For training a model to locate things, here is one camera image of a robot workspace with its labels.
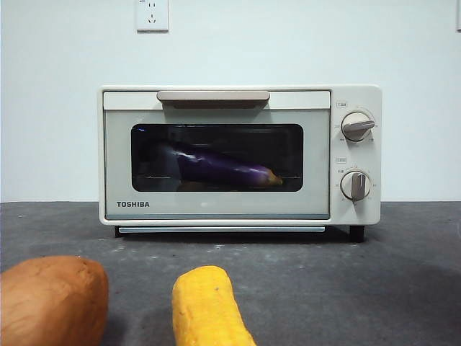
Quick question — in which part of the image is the purple eggplant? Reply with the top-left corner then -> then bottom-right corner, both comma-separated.
153,140 -> 284,189

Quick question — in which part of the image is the glass oven door with handle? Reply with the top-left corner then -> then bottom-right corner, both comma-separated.
102,89 -> 331,221

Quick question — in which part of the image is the cream Toshiba toaster oven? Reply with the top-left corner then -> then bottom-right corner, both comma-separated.
97,84 -> 382,241

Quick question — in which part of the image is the silver crumb tray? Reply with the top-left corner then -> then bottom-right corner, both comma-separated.
117,226 -> 327,236

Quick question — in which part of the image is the timer knob with vertical grip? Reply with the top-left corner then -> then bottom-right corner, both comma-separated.
340,170 -> 372,202

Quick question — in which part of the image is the temperature knob with horizontal grip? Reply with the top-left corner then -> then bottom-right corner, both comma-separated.
341,111 -> 377,142

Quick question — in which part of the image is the yellow corn cob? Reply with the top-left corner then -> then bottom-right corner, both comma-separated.
171,265 -> 258,346

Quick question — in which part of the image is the brown sweet potato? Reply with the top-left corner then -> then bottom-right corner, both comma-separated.
0,254 -> 109,346

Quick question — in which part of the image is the metal wire oven rack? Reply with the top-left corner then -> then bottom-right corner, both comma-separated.
143,174 -> 303,180

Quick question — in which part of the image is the white wall power socket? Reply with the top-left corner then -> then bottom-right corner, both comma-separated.
135,0 -> 169,34

